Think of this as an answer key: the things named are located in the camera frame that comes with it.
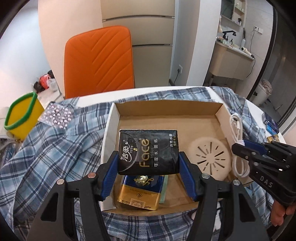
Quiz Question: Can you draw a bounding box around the beige round vented disc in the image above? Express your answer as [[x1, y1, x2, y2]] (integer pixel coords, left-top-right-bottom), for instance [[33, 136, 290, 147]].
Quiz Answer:
[[186, 137, 231, 181]]

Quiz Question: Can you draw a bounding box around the yellow blue cigarette pack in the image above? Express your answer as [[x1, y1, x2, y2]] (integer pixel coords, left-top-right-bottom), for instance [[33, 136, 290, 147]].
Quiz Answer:
[[117, 175, 165, 211]]

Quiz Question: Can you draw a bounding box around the black face tissue pack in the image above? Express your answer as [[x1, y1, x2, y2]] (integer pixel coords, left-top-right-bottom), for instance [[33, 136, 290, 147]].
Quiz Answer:
[[117, 129, 180, 176]]

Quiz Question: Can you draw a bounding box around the green sponge pad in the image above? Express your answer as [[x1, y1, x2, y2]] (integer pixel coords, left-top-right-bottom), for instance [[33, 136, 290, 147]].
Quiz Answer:
[[159, 175, 169, 204]]

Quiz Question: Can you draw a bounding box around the right hand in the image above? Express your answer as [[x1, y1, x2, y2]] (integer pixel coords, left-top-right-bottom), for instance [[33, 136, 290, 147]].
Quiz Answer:
[[270, 200, 295, 226]]

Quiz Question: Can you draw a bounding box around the gold blue cigarette pack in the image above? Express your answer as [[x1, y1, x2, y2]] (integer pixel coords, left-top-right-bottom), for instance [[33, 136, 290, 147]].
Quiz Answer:
[[266, 135, 280, 143]]

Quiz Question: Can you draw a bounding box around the dark blue small box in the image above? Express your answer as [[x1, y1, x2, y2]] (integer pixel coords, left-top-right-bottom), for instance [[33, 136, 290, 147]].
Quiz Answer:
[[262, 112, 280, 135]]

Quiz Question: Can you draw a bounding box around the shallow cardboard box tray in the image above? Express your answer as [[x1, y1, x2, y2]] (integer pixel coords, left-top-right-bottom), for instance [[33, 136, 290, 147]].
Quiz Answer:
[[101, 100, 246, 216]]

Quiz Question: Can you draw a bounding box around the white trash can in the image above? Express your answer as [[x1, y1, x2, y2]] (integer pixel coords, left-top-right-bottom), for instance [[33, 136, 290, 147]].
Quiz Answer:
[[250, 79, 273, 106]]

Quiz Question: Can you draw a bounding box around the blue plaid shirt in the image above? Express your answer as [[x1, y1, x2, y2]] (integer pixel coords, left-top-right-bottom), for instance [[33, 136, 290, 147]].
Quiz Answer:
[[1, 87, 273, 240]]

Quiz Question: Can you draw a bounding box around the dark bathroom door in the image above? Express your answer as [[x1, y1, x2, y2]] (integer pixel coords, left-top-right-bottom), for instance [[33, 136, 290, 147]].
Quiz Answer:
[[247, 9, 295, 127]]

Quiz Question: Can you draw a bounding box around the beige bathroom vanity cabinet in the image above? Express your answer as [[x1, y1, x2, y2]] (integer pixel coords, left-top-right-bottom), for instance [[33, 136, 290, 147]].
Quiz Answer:
[[208, 41, 255, 80]]

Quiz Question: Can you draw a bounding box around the rhinestone studded fabric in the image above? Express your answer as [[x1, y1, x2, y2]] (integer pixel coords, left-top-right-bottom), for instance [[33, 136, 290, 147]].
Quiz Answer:
[[38, 102, 74, 130]]

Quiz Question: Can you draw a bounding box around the white hair dryer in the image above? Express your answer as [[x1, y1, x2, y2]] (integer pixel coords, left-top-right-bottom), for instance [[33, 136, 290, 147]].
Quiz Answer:
[[240, 47, 254, 58]]

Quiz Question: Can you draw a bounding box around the yellow bin green rim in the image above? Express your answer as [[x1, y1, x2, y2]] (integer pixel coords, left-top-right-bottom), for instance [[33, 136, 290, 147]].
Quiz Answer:
[[4, 92, 44, 141]]

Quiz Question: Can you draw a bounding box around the black faucet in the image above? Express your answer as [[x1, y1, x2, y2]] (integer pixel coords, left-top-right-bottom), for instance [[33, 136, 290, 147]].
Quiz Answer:
[[222, 29, 237, 42]]

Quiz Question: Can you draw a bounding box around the red bag on floor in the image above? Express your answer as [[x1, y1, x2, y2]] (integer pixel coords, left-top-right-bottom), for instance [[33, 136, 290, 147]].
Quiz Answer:
[[33, 70, 55, 93]]

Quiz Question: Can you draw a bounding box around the mirror cabinet with shelves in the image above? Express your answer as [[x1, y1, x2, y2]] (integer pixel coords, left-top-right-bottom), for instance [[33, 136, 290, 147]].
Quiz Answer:
[[220, 0, 247, 27]]

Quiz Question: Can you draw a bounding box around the orange quilted chair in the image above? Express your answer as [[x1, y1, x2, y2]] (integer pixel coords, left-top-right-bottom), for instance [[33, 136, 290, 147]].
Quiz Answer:
[[64, 26, 135, 98]]

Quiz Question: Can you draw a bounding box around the beige three-door refrigerator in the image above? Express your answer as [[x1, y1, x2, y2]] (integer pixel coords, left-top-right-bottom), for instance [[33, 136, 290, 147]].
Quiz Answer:
[[101, 0, 175, 88]]

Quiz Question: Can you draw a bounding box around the white charging cable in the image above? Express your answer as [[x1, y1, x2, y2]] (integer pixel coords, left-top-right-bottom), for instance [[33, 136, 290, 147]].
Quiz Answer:
[[229, 112, 251, 178]]

